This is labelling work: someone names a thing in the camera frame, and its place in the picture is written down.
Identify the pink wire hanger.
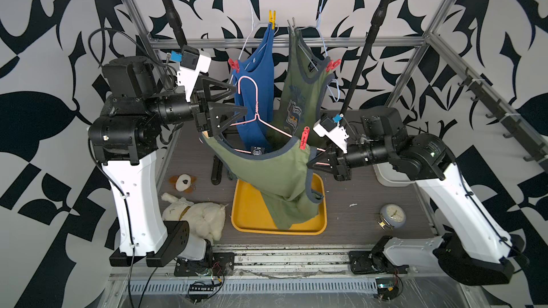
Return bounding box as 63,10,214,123
233,75,331,168

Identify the light green tank top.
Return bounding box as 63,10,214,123
200,133,324,230

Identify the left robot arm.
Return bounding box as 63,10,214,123
88,51,246,268

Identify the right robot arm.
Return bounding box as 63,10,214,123
308,106,525,286

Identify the blue tank top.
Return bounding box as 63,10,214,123
233,24,275,152

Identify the dark green printed tank top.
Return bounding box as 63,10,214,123
268,29,335,150

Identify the red clothespin on blue top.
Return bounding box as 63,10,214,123
228,58,241,74

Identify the white plastic bin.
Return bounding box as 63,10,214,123
373,163,414,188

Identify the small round alarm clock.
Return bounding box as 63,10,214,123
378,203,407,230

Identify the brown white round toy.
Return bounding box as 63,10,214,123
168,174,197,194

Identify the yellow clothespin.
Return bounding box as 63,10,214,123
268,10,276,30

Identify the yellow plastic tray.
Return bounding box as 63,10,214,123
231,173,328,236

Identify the grey clothespin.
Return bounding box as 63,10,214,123
288,17,297,31

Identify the white plush dog toy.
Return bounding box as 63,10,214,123
161,193,226,243

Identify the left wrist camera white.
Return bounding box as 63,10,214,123
171,45,211,103

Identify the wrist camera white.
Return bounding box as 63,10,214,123
313,114,350,154
171,45,211,103

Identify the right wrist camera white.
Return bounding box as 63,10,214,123
313,114,350,154

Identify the white wire hanger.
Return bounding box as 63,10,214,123
230,0,279,91

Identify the blue wire hanger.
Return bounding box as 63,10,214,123
295,0,343,104

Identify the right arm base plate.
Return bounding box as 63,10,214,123
348,251,408,275

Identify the right electronics board with wires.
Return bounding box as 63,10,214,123
374,277,404,302

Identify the electronics board with wires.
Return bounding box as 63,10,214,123
374,277,404,302
186,276,225,304

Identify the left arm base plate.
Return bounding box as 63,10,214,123
174,252,235,277

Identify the left electronics board with wires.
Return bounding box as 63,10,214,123
186,276,225,304

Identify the black wall hook rail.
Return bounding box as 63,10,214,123
458,76,547,172

